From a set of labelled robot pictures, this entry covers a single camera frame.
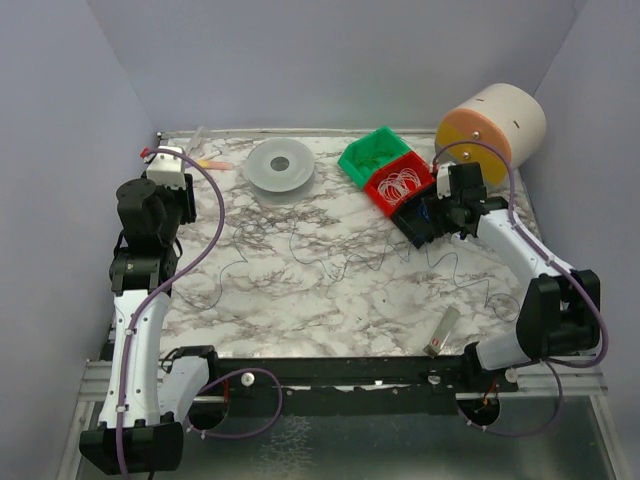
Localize black plastic bin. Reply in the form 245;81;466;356
391;197;436;249

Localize grey plastic cable spool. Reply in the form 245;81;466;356
243;138;315;204

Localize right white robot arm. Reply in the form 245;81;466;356
423;163;602;371

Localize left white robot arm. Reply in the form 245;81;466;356
79;174;217;475

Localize pink yellow marker pen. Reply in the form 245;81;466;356
197;159;234;171

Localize clear plastic tube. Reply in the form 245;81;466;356
185;126;206;155

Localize red plastic bin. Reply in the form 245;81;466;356
364;151;434;217

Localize large beige cylinder drum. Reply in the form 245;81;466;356
434;83;547;187

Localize small grey staples box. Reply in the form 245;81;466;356
423;306;460;357

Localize green plastic bin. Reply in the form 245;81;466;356
338;127;411;190

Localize black mounting base bar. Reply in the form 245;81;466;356
164;344;521;419

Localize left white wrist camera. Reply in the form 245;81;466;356
140;146;187;190

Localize white coiled cable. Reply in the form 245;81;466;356
377;168;420;202

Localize green coiled cable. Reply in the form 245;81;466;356
353;148;394;172

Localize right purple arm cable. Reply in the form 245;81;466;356
432;140;611;439

